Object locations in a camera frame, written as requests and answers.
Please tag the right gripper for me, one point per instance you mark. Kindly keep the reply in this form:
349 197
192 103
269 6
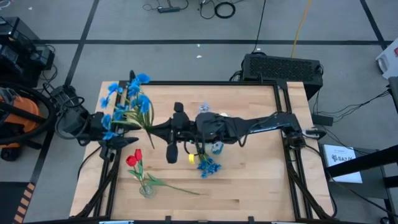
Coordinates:
189 129

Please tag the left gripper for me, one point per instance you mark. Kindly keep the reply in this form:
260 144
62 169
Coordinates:
98 126

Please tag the white box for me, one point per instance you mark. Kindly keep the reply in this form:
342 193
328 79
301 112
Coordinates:
390 62

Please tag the yellow tape marker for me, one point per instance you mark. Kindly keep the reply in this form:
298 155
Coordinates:
191 159

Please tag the black power adapter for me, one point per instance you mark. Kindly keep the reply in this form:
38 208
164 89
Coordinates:
322 120

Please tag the orange vacuum cleaner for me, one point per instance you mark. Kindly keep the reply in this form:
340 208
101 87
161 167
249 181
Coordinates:
21 113

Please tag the black side stand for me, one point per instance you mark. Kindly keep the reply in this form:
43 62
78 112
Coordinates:
360 163

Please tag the black computer case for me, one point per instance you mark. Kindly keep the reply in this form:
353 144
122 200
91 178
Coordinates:
280 70

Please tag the white printed booklet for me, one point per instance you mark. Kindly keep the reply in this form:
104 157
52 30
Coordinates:
345 169

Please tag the clear ribbed glass vase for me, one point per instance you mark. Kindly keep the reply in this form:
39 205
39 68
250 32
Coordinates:
147 193

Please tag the blue artificial flower bunch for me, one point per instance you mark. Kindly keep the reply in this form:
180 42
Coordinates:
141 102
209 166

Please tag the white tulip flower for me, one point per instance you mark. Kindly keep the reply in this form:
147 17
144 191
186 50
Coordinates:
224 114

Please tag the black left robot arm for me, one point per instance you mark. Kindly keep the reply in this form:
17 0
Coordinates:
70 119

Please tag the black power strip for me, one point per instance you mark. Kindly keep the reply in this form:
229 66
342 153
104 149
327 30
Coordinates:
168 9

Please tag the black electronics stack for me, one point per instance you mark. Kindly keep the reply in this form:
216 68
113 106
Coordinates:
18 46

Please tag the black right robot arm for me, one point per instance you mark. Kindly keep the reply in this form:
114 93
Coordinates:
264 123

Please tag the black metal table frame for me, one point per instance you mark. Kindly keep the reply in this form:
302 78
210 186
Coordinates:
202 83

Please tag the teal textured glass vase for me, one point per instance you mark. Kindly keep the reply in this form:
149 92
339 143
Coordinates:
217 152

